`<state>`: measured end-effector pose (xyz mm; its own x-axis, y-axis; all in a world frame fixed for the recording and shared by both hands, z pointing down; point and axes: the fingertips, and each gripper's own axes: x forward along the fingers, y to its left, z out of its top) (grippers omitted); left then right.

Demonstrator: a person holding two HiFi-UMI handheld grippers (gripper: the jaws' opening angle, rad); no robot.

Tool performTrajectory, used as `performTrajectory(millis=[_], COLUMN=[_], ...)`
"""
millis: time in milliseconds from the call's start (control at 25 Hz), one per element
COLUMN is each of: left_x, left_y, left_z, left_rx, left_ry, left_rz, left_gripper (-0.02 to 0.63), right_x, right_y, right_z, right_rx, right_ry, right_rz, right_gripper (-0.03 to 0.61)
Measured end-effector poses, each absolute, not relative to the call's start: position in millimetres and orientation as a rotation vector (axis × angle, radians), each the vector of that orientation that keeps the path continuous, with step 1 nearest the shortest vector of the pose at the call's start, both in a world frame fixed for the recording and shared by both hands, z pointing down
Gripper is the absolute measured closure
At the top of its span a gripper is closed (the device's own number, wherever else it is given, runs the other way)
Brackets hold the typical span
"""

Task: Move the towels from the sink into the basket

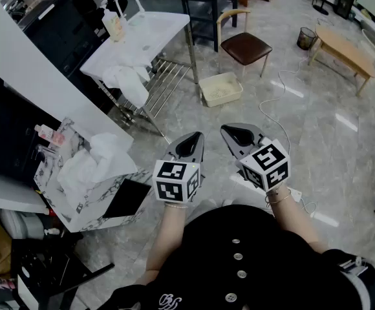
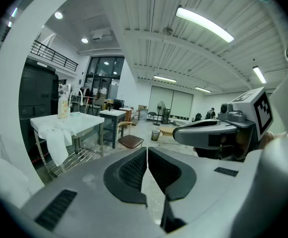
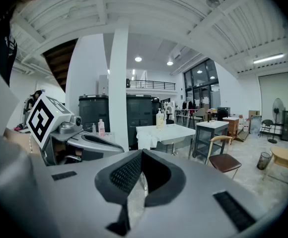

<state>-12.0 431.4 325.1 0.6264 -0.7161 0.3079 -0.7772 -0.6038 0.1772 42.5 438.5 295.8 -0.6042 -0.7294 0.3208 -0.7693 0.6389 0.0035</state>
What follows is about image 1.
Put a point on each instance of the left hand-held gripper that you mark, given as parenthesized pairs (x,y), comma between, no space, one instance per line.
(174,181)

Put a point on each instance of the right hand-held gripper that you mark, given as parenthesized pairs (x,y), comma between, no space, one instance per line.
(268,166)

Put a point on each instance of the cream plastic basket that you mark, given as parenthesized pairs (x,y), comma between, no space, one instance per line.
(220,92)

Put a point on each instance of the white cloth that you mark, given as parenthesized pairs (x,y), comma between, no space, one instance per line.
(87,170)
(129,82)

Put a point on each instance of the person's left forearm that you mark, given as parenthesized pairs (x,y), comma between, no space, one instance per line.
(168,231)

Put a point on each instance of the person's right forearm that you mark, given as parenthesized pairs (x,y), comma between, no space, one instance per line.
(291,218)

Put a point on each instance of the white power strip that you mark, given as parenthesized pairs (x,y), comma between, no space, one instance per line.
(295,194)

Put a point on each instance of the wooden chair with brown seat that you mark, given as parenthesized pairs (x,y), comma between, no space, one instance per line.
(245,47)

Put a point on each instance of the metal sink stand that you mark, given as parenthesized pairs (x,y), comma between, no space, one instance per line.
(191,52)

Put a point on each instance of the marble pattern cabinet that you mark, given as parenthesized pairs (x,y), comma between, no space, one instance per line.
(90,212)

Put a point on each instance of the black mesh wastebasket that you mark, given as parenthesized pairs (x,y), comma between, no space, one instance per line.
(305,39)

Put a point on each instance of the white sink basin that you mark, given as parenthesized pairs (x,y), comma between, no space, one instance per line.
(155,34)

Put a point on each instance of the pink bottle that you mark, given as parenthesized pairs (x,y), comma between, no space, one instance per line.
(53,137)

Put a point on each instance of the oval wooden coffee table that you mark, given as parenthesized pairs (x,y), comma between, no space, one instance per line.
(342,48)

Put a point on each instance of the soap bottle with orange label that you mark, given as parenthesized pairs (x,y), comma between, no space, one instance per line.
(113,26)

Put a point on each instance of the white oval tub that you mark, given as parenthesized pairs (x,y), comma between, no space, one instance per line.
(373,40)

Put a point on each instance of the tall black appliance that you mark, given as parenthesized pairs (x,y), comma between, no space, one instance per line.
(61,34)

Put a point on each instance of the black cabinet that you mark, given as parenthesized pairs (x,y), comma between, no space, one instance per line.
(6,134)

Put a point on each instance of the black stool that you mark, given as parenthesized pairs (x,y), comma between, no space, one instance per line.
(45,270)

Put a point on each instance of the black computer tower case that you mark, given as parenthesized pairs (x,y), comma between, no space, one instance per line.
(346,0)

